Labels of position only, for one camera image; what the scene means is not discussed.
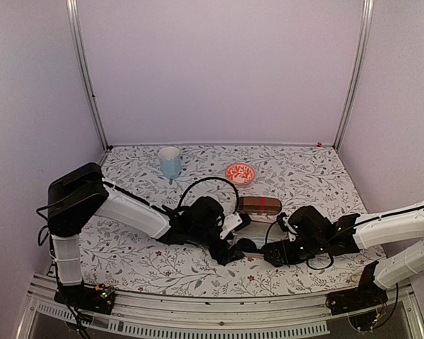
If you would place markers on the aluminium frame post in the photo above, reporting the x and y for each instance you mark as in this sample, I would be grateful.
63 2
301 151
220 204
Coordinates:
79 48
361 48

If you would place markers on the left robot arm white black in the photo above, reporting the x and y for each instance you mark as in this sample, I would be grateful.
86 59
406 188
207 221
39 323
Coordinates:
75 198

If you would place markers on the floral patterned table mat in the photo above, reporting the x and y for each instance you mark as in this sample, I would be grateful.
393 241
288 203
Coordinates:
114 254

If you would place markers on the red patterned small bowl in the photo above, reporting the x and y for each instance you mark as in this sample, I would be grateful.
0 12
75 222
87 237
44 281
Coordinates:
240 174

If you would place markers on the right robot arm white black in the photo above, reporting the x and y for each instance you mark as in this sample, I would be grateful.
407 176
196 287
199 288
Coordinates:
350 234

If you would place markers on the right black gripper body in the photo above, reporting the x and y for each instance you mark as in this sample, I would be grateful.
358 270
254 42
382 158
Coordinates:
309 250

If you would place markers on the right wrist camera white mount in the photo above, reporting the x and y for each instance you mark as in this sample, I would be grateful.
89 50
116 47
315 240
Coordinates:
281 219

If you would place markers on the brown striped glasses case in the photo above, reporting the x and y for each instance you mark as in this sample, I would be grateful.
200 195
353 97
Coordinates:
259 205

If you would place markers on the black sunglasses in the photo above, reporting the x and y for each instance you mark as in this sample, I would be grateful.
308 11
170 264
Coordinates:
248 246

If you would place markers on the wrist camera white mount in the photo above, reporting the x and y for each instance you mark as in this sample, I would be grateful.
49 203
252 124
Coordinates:
235 221
281 219

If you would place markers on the light blue paper cup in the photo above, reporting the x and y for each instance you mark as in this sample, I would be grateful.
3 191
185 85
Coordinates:
170 162

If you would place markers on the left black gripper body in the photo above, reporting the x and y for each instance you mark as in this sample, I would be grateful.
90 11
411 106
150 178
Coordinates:
217 254

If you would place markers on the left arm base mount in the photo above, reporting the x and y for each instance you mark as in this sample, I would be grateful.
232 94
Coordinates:
99 298

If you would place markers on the pink translucent plastic cup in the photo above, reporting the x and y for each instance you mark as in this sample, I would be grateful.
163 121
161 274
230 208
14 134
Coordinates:
269 231

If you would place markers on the left aluminium frame post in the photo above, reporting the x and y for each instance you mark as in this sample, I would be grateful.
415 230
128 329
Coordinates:
79 48

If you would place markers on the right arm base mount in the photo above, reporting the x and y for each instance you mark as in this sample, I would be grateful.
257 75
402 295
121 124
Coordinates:
366 294

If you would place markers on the right aluminium frame post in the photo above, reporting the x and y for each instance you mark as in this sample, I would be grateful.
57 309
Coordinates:
361 48

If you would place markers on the blue cleaning cloth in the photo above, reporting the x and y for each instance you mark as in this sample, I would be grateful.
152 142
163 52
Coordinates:
259 243

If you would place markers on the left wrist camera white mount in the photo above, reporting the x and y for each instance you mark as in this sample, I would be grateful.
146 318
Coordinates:
235 221

